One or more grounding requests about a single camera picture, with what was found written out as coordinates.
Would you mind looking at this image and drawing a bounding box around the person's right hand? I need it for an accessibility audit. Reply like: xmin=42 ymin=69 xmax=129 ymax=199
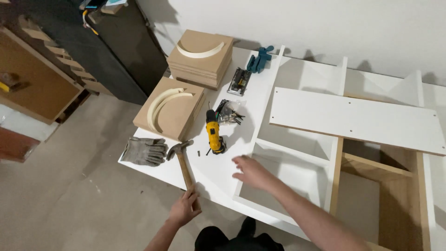
xmin=232 ymin=155 xmax=280 ymax=192

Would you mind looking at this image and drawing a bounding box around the person's left hand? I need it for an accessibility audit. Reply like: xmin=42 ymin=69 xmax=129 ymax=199
xmin=169 ymin=184 xmax=202 ymax=227

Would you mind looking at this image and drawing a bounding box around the wooden handle claw hammer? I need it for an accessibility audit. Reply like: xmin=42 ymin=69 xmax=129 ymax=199
xmin=166 ymin=139 xmax=203 ymax=212

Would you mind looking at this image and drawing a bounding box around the white cabinet carcass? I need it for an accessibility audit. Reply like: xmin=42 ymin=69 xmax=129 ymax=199
xmin=118 ymin=45 xmax=446 ymax=251

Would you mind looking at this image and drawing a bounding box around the pile of black screws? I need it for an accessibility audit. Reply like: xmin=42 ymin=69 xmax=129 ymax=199
xmin=226 ymin=110 xmax=246 ymax=126

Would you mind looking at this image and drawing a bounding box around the clear plastic screw bag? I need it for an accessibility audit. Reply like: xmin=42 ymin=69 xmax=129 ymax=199
xmin=215 ymin=99 xmax=247 ymax=125

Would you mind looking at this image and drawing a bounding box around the person's black clothing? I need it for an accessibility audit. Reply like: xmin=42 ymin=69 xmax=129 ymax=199
xmin=194 ymin=216 xmax=285 ymax=251

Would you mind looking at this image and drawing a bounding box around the low stack of brown boards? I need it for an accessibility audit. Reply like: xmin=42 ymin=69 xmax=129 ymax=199
xmin=133 ymin=77 xmax=207 ymax=142

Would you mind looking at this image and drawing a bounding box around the long curved cream strip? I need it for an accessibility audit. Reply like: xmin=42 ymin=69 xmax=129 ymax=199
xmin=147 ymin=88 xmax=185 ymax=132
xmin=152 ymin=92 xmax=194 ymax=134

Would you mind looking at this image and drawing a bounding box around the pair of grey work gloves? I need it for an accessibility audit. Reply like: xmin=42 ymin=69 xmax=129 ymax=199
xmin=120 ymin=137 xmax=169 ymax=167

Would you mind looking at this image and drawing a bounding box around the teal plastic clamp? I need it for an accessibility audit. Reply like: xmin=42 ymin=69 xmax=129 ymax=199
xmin=246 ymin=46 xmax=275 ymax=74

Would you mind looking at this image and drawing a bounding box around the tall stack of brown boards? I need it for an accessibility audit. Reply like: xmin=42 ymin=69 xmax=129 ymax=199
xmin=167 ymin=29 xmax=234 ymax=91

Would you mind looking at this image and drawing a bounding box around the short curved cream strip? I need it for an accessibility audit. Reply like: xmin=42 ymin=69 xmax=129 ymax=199
xmin=176 ymin=41 xmax=225 ymax=59

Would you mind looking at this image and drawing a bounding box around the loose white panel with holes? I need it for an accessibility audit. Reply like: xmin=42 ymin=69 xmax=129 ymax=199
xmin=269 ymin=87 xmax=446 ymax=157

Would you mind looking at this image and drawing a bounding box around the black cabinet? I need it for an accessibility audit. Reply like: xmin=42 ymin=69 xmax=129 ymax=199
xmin=0 ymin=0 xmax=168 ymax=106

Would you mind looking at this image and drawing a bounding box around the reddish brown board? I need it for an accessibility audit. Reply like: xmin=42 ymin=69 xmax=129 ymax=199
xmin=0 ymin=126 xmax=41 ymax=164

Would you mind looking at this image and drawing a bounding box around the yellow black cordless drill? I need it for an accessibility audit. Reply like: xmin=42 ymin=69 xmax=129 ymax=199
xmin=205 ymin=101 xmax=227 ymax=156

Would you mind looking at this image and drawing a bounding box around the yellow cable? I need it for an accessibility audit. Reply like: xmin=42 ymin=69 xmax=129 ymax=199
xmin=82 ymin=9 xmax=99 ymax=36

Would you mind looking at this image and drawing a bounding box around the brown wooden slatted frame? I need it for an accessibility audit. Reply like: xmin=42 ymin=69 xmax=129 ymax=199
xmin=0 ymin=16 xmax=115 ymax=126

